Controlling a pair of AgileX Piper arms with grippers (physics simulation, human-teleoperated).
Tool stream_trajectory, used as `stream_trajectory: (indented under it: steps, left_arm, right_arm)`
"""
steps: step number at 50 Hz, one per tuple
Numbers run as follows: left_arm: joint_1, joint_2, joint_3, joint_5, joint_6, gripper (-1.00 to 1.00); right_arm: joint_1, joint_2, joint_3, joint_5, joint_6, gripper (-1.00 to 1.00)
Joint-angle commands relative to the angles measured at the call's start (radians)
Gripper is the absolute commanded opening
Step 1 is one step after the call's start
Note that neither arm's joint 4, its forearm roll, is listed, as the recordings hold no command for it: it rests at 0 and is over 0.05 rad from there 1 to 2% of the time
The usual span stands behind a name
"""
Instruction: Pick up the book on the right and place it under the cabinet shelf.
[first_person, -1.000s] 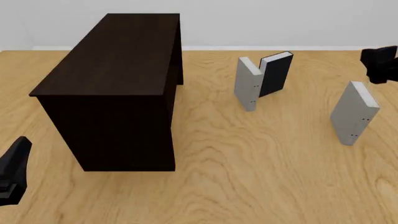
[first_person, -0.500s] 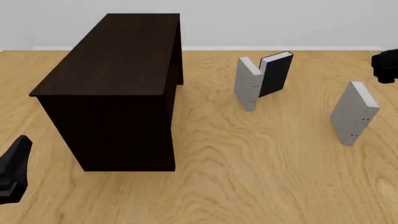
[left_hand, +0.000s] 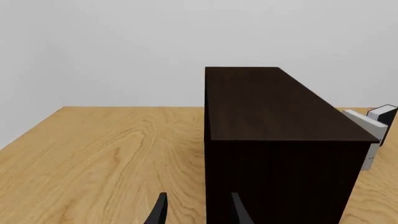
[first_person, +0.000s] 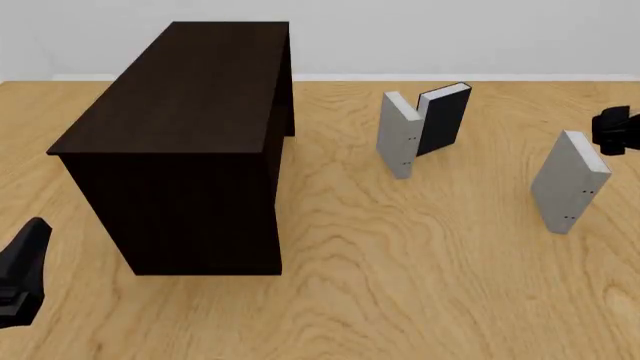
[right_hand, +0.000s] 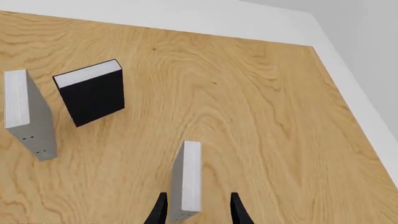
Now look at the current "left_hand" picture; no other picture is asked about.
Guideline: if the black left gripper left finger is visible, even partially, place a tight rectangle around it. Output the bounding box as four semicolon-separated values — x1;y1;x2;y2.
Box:
144;192;168;224

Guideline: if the black book with white pages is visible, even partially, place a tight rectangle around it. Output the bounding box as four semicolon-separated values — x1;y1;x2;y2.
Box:
366;104;398;148

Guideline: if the dark brown wooden cabinet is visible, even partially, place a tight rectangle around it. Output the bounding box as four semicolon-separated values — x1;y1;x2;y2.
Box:
204;66;381;224

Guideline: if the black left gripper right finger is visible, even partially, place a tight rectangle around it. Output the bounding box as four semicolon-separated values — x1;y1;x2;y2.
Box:
230;192;255;224

